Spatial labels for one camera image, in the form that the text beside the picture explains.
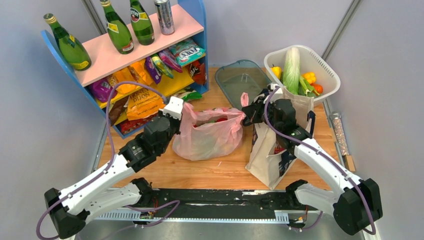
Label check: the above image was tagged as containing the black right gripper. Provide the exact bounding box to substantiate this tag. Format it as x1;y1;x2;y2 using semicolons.
242;96;282;133

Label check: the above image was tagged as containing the pink plastic grocery bag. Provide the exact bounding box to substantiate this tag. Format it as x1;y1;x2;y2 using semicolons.
172;102;246;161

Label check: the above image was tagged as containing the cream canvas tote bag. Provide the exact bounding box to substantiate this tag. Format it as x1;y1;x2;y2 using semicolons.
245;87;316;190

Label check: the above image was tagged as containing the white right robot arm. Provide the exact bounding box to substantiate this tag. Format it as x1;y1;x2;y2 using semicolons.
241;96;383;236

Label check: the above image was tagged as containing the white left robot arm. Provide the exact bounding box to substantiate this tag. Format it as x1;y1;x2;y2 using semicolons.
36;109;183;240

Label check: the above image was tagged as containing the honey dijon chips bag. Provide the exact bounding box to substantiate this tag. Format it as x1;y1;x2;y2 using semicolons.
126;88;165;121

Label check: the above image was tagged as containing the red patterned snack bag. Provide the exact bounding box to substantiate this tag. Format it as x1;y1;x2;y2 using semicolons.
118;114;157;135

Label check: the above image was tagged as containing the teal transparent plastic tray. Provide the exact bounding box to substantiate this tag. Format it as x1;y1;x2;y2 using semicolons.
214;59;272;110

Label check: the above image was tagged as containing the green white snack bag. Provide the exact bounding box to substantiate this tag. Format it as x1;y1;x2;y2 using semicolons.
173;87;202;102

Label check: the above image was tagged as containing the blue pink snack shelf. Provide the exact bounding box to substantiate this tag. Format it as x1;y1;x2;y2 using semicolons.
40;0;209;139

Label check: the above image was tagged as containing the yellow bell pepper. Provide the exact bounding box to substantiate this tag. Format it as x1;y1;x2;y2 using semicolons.
271;65;283;80

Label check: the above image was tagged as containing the napa cabbage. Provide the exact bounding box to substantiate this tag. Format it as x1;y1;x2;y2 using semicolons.
282;47;301;95

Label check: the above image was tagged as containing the green leafy vegetable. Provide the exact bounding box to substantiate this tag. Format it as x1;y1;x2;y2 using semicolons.
297;76;320;98

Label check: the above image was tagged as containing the purple candy packet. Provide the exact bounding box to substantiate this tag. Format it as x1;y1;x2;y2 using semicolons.
144;56;162;84

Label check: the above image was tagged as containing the colourful striped candy packet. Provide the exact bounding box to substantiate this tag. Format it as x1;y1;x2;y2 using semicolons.
150;53;174;79

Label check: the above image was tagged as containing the orange snack bag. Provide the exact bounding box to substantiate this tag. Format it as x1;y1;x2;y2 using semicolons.
106;59;154;87

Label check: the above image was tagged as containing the red dark snack bag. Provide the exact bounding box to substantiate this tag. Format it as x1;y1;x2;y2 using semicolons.
186;60;207;86

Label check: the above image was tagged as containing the small yellow orange pepper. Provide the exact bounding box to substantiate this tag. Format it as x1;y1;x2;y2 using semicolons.
302;72;317;84

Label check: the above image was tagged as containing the orange tomato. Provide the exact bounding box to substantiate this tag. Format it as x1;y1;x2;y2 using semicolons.
311;83;324;96

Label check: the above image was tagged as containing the purple snack bag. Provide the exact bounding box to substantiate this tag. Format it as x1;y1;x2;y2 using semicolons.
88;77;113;103

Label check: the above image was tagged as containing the pink candy packet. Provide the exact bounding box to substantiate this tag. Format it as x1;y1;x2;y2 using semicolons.
158;48;183;73

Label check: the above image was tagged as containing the white plastic basket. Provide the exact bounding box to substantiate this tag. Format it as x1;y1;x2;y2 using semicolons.
263;45;341;107

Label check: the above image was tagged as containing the teal foxs candy bag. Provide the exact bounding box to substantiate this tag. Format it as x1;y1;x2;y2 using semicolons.
168;38;206;66

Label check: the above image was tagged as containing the glass tube of beads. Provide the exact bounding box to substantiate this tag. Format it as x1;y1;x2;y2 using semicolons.
329;112;350;156

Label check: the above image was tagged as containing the green glass bottle right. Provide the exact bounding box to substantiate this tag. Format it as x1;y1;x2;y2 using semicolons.
130;0;155;46

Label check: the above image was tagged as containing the green glass bottle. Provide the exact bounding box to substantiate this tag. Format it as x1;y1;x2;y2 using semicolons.
43;13;92;71
100;0;134;55
130;0;155;46

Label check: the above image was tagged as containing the green glass bottle middle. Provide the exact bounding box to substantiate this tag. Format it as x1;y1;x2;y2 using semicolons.
100;0;134;55

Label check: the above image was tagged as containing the silver drink can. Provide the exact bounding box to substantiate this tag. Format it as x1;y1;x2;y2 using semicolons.
154;0;175;35

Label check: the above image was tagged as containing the green glass bottle left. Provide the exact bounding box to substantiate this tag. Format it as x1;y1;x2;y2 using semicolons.
43;13;92;71

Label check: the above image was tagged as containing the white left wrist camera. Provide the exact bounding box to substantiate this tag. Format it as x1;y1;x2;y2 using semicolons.
162;96;184;120

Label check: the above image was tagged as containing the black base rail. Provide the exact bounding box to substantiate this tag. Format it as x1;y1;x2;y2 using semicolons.
133;188;314;220

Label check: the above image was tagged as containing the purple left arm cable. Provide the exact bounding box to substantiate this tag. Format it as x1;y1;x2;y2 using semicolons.
35;81;181;240

